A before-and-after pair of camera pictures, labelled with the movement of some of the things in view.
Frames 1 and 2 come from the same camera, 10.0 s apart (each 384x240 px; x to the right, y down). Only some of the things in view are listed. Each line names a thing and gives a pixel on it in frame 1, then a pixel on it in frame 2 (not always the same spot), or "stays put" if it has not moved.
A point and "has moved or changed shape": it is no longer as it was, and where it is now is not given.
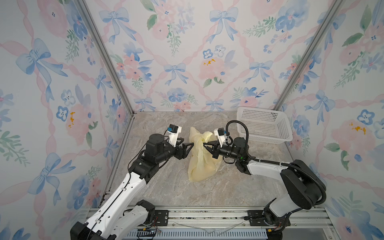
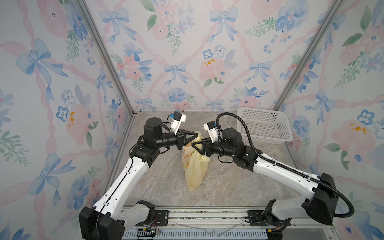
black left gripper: x=184 y=153 → x=181 y=138
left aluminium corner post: x=86 y=10 stays put
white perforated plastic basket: x=265 y=125 stays put
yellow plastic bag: x=201 y=165 has moved or changed shape
